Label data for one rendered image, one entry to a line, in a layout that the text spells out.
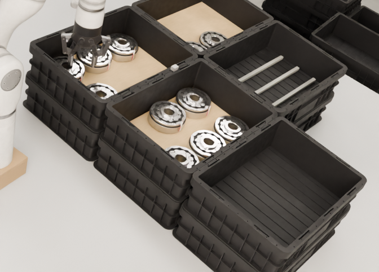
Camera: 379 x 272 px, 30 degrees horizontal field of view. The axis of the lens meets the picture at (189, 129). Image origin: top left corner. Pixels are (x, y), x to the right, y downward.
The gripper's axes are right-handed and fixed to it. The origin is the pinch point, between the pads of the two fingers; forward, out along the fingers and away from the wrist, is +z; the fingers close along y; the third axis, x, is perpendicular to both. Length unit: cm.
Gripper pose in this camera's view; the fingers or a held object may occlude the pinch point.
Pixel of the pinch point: (82, 61)
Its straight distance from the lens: 202.5
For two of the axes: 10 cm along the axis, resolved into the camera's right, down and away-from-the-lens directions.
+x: -1.8, -7.0, 6.9
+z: -2.3, 7.1, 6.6
